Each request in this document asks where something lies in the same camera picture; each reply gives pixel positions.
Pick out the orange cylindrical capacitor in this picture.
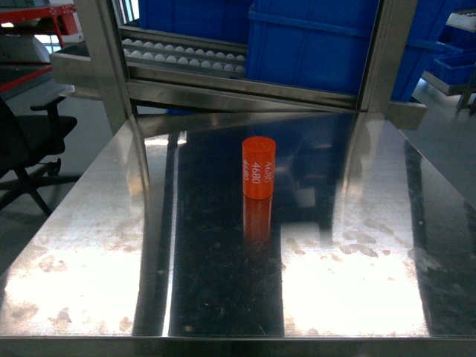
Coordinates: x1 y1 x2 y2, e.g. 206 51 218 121
242 136 276 200

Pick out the black office chair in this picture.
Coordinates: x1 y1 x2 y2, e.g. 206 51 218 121
1 95 80 216

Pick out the blue plastic crate behind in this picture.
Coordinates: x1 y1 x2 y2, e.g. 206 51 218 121
138 0 253 44

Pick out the red metal frame table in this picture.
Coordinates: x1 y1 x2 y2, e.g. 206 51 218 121
1 1 80 93

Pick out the large blue plastic crate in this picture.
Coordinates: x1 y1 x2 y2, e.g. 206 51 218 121
245 1 454 101

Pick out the small blue bin right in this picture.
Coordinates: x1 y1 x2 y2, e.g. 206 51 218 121
429 52 475 85

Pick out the stainless steel roller rack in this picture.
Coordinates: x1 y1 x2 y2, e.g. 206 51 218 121
50 1 426 132

